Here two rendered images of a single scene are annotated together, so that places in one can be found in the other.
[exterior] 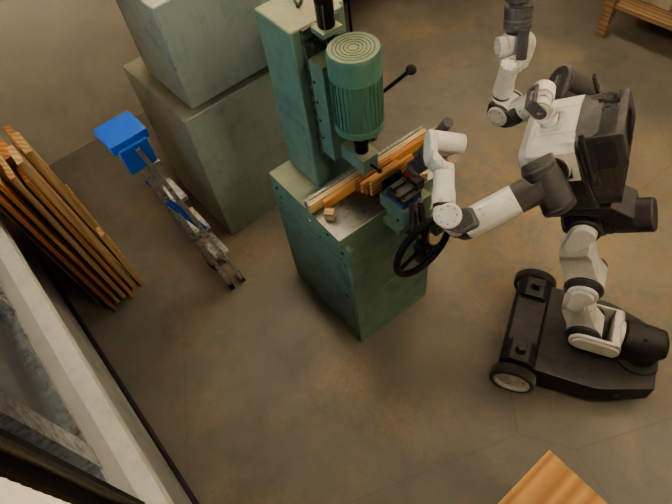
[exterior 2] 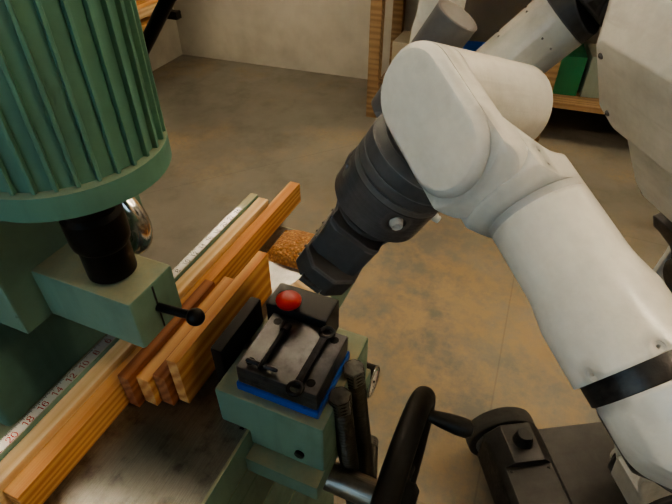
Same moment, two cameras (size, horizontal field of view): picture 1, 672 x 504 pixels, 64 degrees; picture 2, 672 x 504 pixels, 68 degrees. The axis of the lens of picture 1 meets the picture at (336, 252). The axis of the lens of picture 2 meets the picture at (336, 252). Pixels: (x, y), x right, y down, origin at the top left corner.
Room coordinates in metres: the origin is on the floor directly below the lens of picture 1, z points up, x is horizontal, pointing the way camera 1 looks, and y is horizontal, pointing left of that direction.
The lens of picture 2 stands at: (0.99, -0.11, 1.44)
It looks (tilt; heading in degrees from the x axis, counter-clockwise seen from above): 40 degrees down; 323
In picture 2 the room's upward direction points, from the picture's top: straight up
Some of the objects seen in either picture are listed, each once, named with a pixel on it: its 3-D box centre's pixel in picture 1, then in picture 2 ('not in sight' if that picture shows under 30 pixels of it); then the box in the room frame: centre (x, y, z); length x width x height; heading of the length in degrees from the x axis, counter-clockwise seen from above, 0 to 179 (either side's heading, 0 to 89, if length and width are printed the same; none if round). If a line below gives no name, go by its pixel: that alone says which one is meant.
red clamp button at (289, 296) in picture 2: not in sight; (288, 300); (1.35, -0.31, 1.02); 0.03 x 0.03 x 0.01
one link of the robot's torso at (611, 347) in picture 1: (596, 328); not in sight; (0.95, -1.06, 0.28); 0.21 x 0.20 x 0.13; 60
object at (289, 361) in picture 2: (407, 187); (298, 343); (1.31, -0.30, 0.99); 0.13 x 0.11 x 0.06; 120
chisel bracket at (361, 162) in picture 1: (359, 156); (112, 293); (1.47, -0.15, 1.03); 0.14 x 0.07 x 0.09; 30
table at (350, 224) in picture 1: (390, 196); (241, 383); (1.38, -0.25, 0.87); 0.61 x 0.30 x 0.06; 120
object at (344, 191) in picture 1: (386, 164); (198, 300); (1.51, -0.26, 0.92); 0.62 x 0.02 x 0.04; 120
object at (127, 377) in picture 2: (374, 175); (174, 338); (1.46, -0.20, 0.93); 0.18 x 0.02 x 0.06; 120
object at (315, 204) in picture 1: (369, 169); (155, 327); (1.50, -0.19, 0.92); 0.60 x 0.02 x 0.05; 120
